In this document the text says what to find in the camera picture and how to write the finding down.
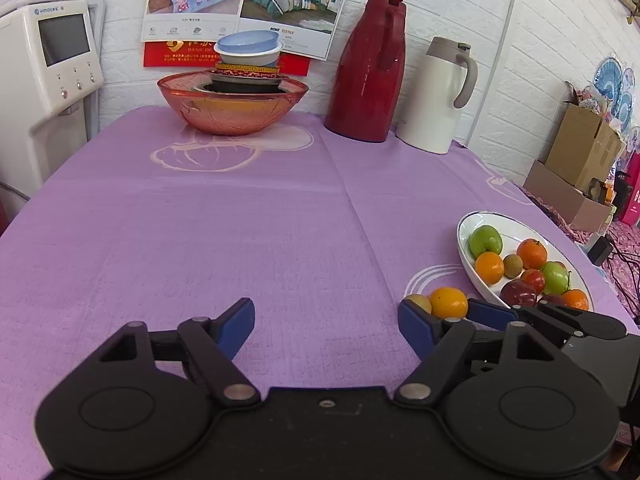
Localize dark red apple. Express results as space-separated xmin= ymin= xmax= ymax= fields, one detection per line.
xmin=538 ymin=295 xmax=566 ymax=306
xmin=499 ymin=280 xmax=538 ymax=307

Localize small yellow orange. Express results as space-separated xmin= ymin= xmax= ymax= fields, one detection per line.
xmin=428 ymin=287 xmax=469 ymax=318

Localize brown longan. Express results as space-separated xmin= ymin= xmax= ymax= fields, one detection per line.
xmin=503 ymin=254 xmax=524 ymax=280

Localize red tomato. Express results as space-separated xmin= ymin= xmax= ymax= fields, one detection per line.
xmin=521 ymin=269 xmax=546 ymax=295

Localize green apple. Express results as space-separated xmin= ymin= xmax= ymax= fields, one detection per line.
xmin=540 ymin=261 xmax=570 ymax=296
xmin=468 ymin=224 xmax=503 ymax=259

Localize large orange with stem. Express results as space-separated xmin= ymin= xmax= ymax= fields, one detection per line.
xmin=516 ymin=238 xmax=548 ymax=270

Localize brown longan fruit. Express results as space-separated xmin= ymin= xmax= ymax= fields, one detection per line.
xmin=404 ymin=294 xmax=432 ymax=314

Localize white porcelain plate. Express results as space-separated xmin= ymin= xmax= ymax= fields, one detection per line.
xmin=456 ymin=211 xmax=594 ymax=312

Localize black power adapter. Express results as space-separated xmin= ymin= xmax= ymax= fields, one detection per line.
xmin=587 ymin=236 xmax=613 ymax=266

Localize pink gift bag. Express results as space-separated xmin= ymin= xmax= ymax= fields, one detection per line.
xmin=620 ymin=153 xmax=640 ymax=226

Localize purple tablecloth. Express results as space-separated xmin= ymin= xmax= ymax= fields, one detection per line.
xmin=1 ymin=107 xmax=631 ymax=479

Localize cardboard boxes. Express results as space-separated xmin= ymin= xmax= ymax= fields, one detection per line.
xmin=524 ymin=104 xmax=623 ymax=232

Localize orange glass bowl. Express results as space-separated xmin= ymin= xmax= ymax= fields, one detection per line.
xmin=157 ymin=70 xmax=308 ymax=136

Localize white thermos jug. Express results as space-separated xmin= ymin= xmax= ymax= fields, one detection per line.
xmin=396 ymin=37 xmax=478 ymax=155

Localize blue paper fans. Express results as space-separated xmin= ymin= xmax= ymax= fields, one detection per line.
xmin=592 ymin=56 xmax=639 ymax=157

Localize red thermos jug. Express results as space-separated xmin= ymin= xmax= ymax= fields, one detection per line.
xmin=324 ymin=0 xmax=407 ymax=143

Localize stack of small bowls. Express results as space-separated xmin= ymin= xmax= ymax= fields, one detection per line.
xmin=194 ymin=30 xmax=283 ymax=94

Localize white machine with screen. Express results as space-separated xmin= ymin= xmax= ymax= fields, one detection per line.
xmin=1 ymin=0 xmax=104 ymax=219

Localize bedding wall calendar poster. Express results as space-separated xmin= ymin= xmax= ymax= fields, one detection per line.
xmin=141 ymin=0 xmax=345 ymax=75

